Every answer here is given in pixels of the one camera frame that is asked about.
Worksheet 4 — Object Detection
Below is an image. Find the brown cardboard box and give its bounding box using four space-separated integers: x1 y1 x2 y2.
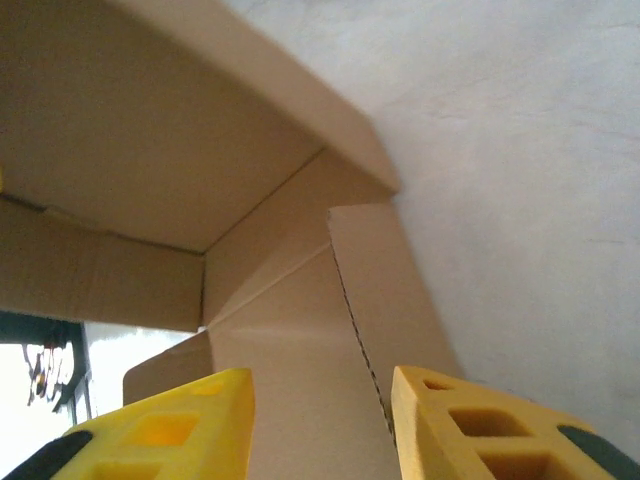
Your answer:
0 0 465 480

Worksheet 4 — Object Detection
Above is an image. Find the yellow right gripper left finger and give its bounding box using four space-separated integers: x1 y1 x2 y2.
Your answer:
0 367 257 480

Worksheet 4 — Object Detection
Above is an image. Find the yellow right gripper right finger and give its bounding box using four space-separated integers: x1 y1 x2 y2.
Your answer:
390 365 640 480

